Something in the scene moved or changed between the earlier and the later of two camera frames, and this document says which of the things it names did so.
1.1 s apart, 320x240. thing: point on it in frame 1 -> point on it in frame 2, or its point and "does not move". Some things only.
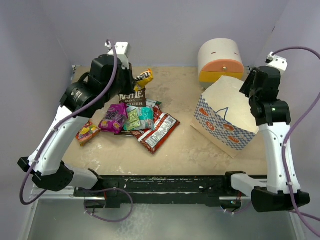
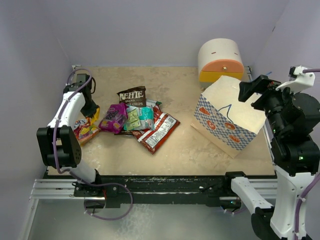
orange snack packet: (87, 133) does not move
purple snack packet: (116, 117) does not move
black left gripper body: (124, 84) -> (89, 102)
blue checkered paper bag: (223, 116) does not move
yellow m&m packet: (143, 79) -> (96, 117)
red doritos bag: (164, 126) does not move
